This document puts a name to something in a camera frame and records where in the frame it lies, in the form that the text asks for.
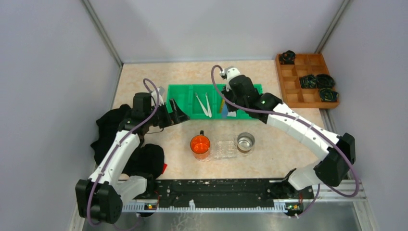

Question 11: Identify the green compartment bin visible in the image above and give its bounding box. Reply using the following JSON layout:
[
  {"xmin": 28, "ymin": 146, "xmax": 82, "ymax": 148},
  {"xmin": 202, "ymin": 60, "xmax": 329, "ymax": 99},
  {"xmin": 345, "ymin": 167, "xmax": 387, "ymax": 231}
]
[{"xmin": 166, "ymin": 83, "xmax": 264, "ymax": 121}]

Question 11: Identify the blue toothpaste tube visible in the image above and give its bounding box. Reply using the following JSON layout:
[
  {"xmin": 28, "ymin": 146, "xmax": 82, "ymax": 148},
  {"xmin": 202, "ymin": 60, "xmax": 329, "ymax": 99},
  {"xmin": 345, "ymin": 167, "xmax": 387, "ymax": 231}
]
[{"xmin": 221, "ymin": 102, "xmax": 229, "ymax": 118}]

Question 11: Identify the orange plastic mug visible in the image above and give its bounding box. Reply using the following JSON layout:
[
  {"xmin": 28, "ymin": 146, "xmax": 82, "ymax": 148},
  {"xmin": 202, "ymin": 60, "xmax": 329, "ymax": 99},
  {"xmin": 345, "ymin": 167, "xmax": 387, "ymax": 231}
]
[{"xmin": 190, "ymin": 130, "xmax": 211, "ymax": 160}]

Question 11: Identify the steel cup orange sleeve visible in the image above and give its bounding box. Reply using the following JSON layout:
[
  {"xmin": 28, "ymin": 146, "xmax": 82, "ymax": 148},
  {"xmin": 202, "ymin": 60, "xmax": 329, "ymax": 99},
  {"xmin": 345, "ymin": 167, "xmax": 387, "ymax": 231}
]
[{"xmin": 236, "ymin": 132, "xmax": 255, "ymax": 153}]

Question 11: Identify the clear textured plastic tray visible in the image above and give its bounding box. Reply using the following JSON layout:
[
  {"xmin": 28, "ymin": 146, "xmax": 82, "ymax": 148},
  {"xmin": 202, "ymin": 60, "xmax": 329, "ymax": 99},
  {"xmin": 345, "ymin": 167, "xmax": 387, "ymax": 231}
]
[{"xmin": 201, "ymin": 139, "xmax": 255, "ymax": 161}]

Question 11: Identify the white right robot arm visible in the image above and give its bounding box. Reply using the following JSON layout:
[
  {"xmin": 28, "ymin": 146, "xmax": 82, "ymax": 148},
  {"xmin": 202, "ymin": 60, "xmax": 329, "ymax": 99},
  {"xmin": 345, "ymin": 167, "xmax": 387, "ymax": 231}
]
[{"xmin": 221, "ymin": 74, "xmax": 356, "ymax": 191}]

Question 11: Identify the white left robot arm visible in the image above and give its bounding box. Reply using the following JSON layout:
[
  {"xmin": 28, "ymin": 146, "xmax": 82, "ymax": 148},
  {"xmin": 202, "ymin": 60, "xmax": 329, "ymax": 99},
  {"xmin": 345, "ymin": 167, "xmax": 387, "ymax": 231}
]
[{"xmin": 75, "ymin": 92, "xmax": 190, "ymax": 225}]

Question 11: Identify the white toothpaste tube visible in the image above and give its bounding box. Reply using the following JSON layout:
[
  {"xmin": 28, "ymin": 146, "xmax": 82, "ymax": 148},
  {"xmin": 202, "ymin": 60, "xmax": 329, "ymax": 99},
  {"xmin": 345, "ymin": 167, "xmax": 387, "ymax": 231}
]
[{"xmin": 227, "ymin": 111, "xmax": 237, "ymax": 117}]

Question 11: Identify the yellow toothpaste tube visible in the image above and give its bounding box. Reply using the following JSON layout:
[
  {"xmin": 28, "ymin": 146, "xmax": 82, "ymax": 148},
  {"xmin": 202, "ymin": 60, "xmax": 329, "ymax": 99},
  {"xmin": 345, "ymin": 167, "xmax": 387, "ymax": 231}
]
[{"xmin": 218, "ymin": 99, "xmax": 224, "ymax": 113}]

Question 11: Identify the brown wooden compartment tray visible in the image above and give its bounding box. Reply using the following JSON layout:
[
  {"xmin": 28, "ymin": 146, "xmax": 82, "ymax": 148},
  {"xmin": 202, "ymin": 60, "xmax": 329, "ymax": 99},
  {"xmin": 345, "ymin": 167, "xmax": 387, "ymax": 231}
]
[{"xmin": 276, "ymin": 51, "xmax": 340, "ymax": 109}]

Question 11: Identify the black cloth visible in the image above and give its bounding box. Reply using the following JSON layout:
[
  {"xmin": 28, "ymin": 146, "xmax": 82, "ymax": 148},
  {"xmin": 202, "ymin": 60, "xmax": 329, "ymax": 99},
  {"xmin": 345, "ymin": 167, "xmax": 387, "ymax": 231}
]
[{"xmin": 90, "ymin": 104, "xmax": 165, "ymax": 179}]

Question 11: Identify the red tag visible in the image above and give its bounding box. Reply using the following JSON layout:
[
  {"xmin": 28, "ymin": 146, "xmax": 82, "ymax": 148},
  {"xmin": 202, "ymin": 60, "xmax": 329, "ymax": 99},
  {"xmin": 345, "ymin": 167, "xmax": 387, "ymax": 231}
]
[{"xmin": 161, "ymin": 163, "xmax": 167, "ymax": 174}]

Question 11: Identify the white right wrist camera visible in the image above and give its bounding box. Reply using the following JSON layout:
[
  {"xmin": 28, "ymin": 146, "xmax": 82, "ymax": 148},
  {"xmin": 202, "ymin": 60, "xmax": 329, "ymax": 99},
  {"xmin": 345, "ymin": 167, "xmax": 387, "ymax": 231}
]
[{"xmin": 219, "ymin": 66, "xmax": 241, "ymax": 83}]

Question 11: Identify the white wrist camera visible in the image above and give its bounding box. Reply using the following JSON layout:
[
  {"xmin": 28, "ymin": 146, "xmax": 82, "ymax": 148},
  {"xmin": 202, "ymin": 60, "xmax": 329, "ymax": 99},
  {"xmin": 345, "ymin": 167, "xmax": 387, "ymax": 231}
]
[
  {"xmin": 219, "ymin": 66, "xmax": 241, "ymax": 83},
  {"xmin": 151, "ymin": 86, "xmax": 165, "ymax": 106}
]

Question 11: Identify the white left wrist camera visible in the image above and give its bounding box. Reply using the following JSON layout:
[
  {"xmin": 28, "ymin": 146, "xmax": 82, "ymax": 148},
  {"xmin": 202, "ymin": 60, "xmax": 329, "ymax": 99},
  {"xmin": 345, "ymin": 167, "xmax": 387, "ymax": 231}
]
[{"xmin": 151, "ymin": 86, "xmax": 165, "ymax": 106}]

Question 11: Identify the black coiled cable top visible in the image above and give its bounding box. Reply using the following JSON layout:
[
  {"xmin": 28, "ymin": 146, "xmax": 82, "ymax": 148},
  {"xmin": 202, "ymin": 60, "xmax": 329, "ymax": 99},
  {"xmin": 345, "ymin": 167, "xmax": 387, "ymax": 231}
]
[{"xmin": 279, "ymin": 50, "xmax": 296, "ymax": 65}]

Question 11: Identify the black coiled cable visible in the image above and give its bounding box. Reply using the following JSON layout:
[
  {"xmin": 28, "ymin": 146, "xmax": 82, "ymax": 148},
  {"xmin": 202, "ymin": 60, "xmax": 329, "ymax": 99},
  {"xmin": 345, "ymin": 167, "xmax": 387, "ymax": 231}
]
[
  {"xmin": 299, "ymin": 74, "xmax": 319, "ymax": 90},
  {"xmin": 315, "ymin": 74, "xmax": 336, "ymax": 89},
  {"xmin": 319, "ymin": 88, "xmax": 339, "ymax": 103},
  {"xmin": 279, "ymin": 50, "xmax": 296, "ymax": 65}
]

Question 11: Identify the black coiled cable middle left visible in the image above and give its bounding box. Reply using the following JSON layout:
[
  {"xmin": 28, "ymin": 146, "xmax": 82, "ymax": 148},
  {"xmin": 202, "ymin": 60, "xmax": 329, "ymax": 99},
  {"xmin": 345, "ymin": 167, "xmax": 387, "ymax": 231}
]
[{"xmin": 299, "ymin": 74, "xmax": 319, "ymax": 90}]

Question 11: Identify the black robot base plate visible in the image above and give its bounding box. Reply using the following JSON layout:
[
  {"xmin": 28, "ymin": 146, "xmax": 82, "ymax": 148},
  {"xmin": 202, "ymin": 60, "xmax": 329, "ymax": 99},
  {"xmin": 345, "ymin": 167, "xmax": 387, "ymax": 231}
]
[{"xmin": 123, "ymin": 178, "xmax": 314, "ymax": 213}]

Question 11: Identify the black coiled cable middle right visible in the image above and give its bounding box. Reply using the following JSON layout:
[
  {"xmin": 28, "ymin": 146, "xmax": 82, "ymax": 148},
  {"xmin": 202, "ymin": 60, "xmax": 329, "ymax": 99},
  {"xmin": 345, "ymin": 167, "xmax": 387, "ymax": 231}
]
[{"xmin": 315, "ymin": 74, "xmax": 336, "ymax": 89}]

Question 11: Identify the black coiled cable bottom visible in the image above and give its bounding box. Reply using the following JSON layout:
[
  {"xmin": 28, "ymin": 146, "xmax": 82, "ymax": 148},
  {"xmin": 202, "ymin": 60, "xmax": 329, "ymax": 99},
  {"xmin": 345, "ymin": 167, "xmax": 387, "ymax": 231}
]
[{"xmin": 319, "ymin": 88, "xmax": 339, "ymax": 103}]

